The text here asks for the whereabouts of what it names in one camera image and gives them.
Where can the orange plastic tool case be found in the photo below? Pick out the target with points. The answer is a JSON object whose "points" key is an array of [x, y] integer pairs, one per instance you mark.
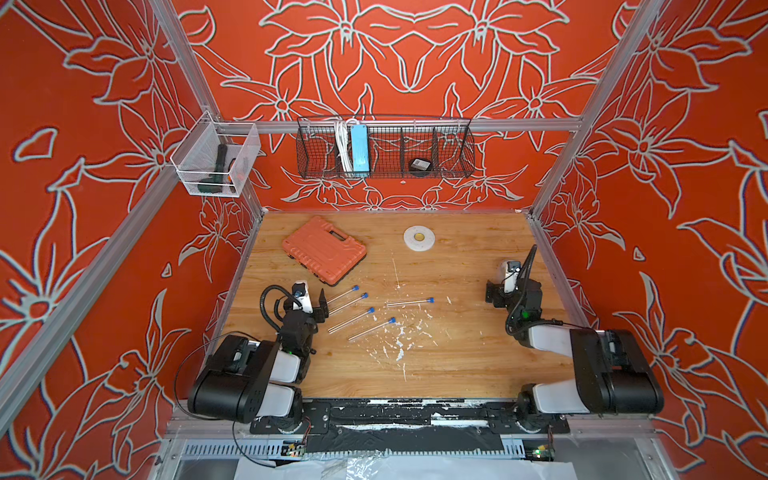
{"points": [[324, 250]]}

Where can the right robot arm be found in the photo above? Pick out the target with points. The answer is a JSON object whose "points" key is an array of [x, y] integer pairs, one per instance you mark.
{"points": [[611, 374]]}

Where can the black wire basket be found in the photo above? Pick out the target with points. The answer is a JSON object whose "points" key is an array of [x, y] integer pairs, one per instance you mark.
{"points": [[323, 146]]}

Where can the clear acrylic wall box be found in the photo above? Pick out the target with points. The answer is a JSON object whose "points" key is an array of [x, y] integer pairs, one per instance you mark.
{"points": [[215, 158]]}

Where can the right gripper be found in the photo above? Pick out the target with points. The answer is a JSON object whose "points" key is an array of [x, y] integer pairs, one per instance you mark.
{"points": [[499, 294]]}

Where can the green black tool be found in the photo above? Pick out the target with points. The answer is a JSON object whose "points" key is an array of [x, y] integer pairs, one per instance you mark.
{"points": [[215, 181]]}

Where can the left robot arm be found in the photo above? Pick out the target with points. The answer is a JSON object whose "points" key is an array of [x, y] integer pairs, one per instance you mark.
{"points": [[247, 380]]}

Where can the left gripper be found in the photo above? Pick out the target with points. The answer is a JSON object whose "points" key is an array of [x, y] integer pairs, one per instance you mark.
{"points": [[319, 313]]}

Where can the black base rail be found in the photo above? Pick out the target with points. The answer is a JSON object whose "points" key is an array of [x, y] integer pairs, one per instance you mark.
{"points": [[451, 426]]}

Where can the light blue box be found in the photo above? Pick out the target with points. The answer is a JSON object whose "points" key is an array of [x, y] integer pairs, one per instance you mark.
{"points": [[360, 150]]}

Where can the white tape roll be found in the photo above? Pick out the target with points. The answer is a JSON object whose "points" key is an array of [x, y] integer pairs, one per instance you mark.
{"points": [[419, 238]]}

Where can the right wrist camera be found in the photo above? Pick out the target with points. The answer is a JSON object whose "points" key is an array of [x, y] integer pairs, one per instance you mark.
{"points": [[511, 273]]}

